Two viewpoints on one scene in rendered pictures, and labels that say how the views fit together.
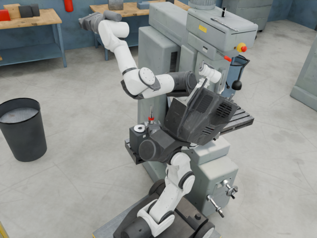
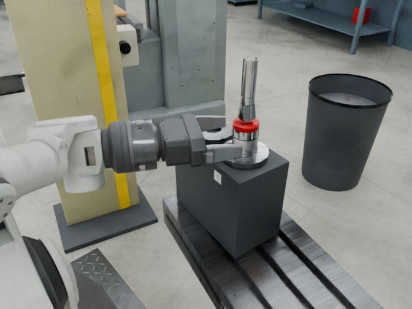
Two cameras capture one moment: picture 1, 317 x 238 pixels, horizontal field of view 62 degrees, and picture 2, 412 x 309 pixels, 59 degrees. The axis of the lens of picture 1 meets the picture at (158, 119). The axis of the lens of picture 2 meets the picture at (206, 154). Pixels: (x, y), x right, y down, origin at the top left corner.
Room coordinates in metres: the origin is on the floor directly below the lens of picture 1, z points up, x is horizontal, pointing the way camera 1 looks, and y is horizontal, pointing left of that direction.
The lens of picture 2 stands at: (1.56, -0.52, 1.49)
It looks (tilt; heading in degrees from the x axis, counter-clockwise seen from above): 33 degrees down; 93
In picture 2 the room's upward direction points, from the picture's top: straight up
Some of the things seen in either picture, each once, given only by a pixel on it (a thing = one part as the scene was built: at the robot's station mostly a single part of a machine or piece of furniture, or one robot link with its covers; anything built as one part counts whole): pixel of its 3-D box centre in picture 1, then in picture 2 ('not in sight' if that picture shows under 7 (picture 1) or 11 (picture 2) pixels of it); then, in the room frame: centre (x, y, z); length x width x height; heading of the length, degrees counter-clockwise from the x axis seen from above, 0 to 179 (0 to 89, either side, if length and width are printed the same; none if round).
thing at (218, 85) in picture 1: (220, 81); not in sight; (1.77, -0.44, 1.45); 0.04 x 0.04 x 0.21; 31
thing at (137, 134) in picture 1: (145, 135); (225, 180); (1.57, 0.09, 1.03); 0.22 x 0.12 x 0.20; 128
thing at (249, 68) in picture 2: (151, 111); (247, 91); (1.60, 0.06, 1.24); 0.03 x 0.03 x 0.11
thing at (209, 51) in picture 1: (213, 43); not in sight; (1.90, -0.36, 1.68); 0.34 x 0.24 x 0.10; 31
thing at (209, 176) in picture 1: (194, 165); not in sight; (1.85, -0.40, 0.43); 0.81 x 0.32 x 0.60; 31
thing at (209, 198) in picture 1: (215, 205); not in sight; (1.34, -0.53, 0.51); 0.22 x 0.06 x 0.06; 31
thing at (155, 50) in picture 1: (166, 103); not in sight; (2.40, -0.07, 0.78); 0.50 x 0.47 x 1.56; 31
